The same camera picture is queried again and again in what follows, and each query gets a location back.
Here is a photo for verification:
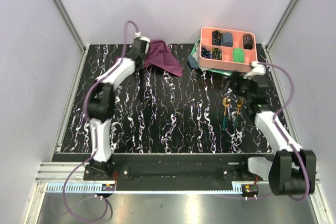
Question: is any gold fork teal handle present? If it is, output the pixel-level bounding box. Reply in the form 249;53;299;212
233;97;244;130

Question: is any gold spoon teal handle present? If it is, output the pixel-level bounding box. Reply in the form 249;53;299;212
222;98;231;131

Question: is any purple cloth napkin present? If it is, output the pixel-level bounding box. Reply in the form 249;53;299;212
143;40;183;77

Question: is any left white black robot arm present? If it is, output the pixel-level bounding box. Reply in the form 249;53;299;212
83;36;150;180

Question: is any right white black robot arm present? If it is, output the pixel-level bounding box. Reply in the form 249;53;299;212
226;71;317;201

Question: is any green rolled napkin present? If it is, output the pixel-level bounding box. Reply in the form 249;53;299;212
233;48;245;63

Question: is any blue rolled napkin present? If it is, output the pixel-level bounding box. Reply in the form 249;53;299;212
222;32;233;47

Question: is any dark patterned rolled napkin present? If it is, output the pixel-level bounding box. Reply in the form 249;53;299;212
243;34;254;50

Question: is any colourful band bundle middle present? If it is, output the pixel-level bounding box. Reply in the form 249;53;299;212
211;48;222;60

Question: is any colourful band bundle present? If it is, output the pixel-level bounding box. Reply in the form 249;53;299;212
211;48;222;60
201;46;211;59
212;30;223;46

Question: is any pink compartment tray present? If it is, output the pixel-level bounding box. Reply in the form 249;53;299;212
198;26;258;72

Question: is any colourful band bundle left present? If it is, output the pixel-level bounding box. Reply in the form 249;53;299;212
201;46;211;59

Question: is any stack of folded cloths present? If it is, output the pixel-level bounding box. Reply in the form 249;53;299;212
187;38;250;80

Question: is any colourful band bundle top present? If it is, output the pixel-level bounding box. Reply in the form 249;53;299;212
212;30;223;46

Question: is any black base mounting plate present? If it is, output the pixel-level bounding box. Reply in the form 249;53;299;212
83;153;268;181

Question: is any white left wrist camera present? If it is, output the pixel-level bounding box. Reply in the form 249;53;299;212
134;32;151;43

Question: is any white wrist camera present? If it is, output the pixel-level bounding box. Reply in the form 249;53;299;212
134;32;151;43
243;61;266;79

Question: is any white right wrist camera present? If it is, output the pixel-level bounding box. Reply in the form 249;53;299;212
243;61;266;79

